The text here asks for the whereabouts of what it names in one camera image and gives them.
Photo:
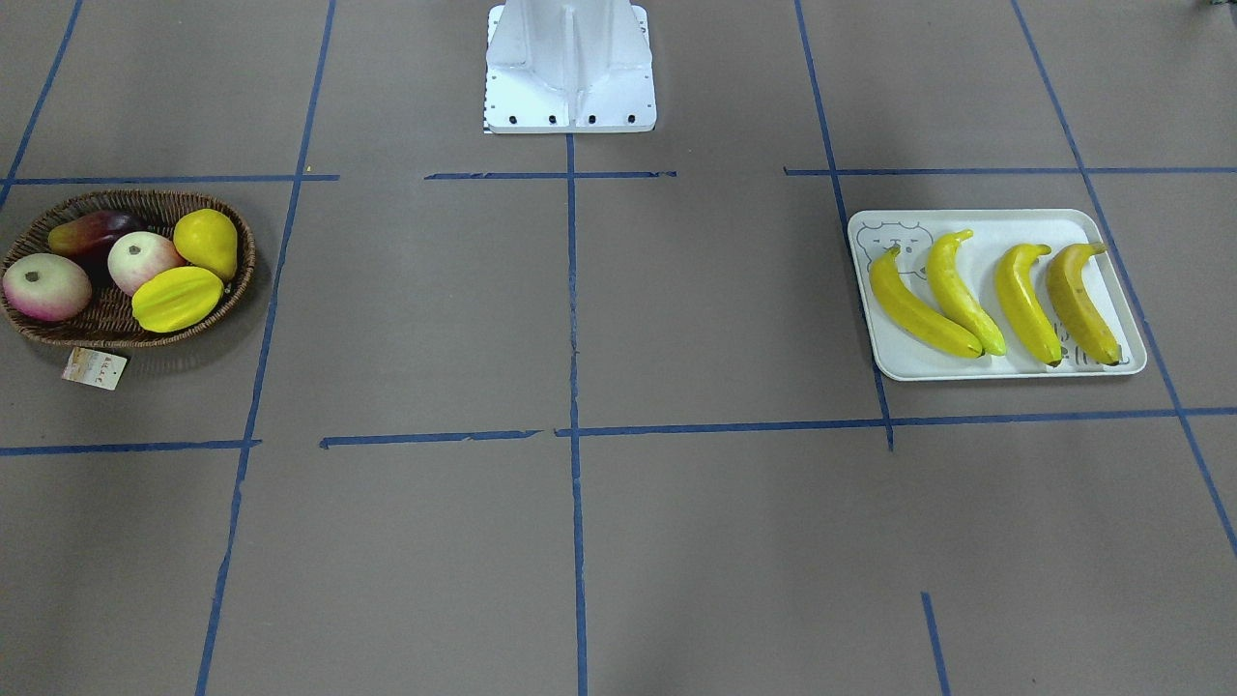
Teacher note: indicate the yellow mango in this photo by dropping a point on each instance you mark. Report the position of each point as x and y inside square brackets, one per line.
[177, 299]

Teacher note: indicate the cream bear plate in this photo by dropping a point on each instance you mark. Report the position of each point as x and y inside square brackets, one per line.
[903, 357]

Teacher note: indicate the basket paper tag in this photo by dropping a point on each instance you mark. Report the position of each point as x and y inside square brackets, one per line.
[97, 369]

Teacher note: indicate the pink peach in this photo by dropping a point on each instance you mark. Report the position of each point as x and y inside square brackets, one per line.
[47, 287]

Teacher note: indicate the white camera stand post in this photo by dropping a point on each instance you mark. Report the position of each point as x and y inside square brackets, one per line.
[569, 67]

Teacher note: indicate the brown wicker basket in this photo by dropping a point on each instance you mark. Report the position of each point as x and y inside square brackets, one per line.
[107, 321]

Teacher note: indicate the dark red mango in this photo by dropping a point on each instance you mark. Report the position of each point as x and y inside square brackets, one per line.
[87, 240]

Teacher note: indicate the yellow banana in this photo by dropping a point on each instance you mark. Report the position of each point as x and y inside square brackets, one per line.
[1074, 306]
[954, 295]
[916, 317]
[1020, 303]

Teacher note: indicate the pale apple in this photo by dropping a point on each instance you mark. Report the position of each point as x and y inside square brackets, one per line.
[137, 257]

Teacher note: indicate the yellow pear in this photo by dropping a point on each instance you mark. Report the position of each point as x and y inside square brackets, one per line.
[208, 239]

